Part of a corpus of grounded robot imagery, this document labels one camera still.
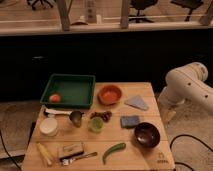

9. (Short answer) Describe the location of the dark brown bowl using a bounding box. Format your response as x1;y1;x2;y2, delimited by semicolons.
134;122;160;148

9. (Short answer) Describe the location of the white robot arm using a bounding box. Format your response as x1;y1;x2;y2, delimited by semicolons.
158;62;213;116

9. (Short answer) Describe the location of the orange bowl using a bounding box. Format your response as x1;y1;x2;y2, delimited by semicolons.
98;85;122;105

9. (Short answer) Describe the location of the green plastic tray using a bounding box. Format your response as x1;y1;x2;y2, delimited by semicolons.
40;74;96;109

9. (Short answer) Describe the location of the grey triangular cloth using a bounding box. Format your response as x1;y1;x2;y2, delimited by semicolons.
124;95;149;110

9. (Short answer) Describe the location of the small green cup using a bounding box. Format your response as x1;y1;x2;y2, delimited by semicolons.
88;117;103;133

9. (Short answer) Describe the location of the blue sponge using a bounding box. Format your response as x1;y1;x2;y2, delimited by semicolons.
120;115;140;128

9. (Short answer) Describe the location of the red tomato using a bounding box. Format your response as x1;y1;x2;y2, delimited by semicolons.
49;94;61;103

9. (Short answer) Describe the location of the green chili pepper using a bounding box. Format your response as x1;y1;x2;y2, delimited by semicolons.
102;143;126;165

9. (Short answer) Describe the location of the scrub brush block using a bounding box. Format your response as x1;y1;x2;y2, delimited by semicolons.
58;142;84;160

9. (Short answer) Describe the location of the white round container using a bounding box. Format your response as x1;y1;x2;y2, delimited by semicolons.
40;118;58;136

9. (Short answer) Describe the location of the silver fork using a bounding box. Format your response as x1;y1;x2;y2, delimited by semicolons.
61;152;98;166

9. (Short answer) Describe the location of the office chair center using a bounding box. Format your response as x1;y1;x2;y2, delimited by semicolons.
129;0;158;23

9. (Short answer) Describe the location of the office chair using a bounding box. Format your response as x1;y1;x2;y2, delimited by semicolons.
26;0;53;11
129;0;158;23
171;0;204;22

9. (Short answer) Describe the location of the yellow corn cob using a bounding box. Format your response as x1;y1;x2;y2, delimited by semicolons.
37;143;53;166

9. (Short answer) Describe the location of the office chair left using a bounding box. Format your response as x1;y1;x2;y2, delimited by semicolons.
26;0;53;11

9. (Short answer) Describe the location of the office chair right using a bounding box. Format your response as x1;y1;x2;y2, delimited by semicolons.
171;0;204;22

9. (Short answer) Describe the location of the white handled scoop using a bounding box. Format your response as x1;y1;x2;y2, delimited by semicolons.
44;108;71;117

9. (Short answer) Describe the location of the black cable right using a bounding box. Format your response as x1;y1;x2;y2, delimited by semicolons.
169;133;213;171

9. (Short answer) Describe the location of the black cable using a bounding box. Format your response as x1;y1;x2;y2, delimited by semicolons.
0;129;22;171
169;133;213;171

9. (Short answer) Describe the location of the black cable left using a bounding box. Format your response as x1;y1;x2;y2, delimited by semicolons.
0;129;22;171

